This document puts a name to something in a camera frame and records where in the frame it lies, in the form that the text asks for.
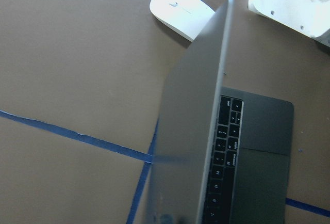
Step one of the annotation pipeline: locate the grey laptop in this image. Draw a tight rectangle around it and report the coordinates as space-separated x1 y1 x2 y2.
144 0 294 223

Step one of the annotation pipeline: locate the white computer mouse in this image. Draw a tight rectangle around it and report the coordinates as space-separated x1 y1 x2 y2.
149 0 215 42

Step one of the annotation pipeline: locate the white mounting pillar with base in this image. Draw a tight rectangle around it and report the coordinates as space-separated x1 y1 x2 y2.
248 0 329 46

